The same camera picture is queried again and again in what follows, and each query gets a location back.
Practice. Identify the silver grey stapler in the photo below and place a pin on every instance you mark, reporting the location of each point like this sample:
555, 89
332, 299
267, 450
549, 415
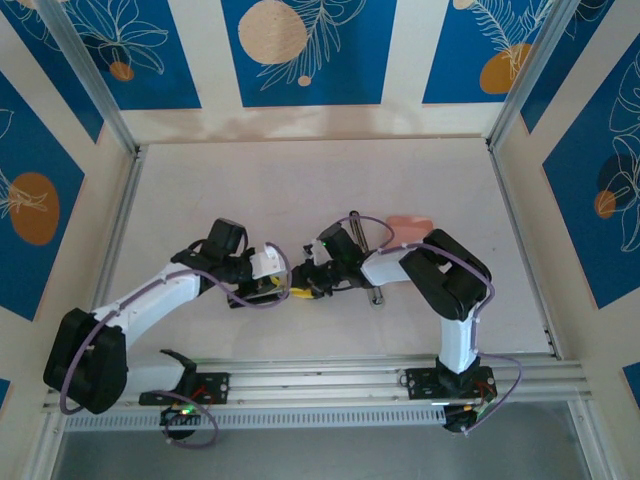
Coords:
377, 297

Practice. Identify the pink plastic tray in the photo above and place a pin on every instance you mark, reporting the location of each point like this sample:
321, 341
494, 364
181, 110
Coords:
410, 225

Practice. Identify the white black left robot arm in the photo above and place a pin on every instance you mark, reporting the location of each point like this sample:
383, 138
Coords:
150, 300

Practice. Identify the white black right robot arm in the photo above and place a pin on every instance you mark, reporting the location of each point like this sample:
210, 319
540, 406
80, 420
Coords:
385, 265

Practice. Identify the black controller board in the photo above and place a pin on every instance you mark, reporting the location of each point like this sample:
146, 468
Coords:
180, 415
460, 420

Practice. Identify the wide aluminium base rail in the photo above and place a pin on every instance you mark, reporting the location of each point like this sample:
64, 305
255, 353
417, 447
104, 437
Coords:
320, 380

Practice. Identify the aluminium side rail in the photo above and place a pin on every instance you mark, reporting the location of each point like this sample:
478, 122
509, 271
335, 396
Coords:
126, 200
515, 215

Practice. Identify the blue floral wall panel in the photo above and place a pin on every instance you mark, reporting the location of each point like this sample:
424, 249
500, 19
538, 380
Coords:
350, 75
170, 75
35, 150
580, 225
35, 60
590, 60
460, 50

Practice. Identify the aluminium frame post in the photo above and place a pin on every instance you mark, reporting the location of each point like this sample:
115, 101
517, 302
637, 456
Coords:
90, 75
536, 67

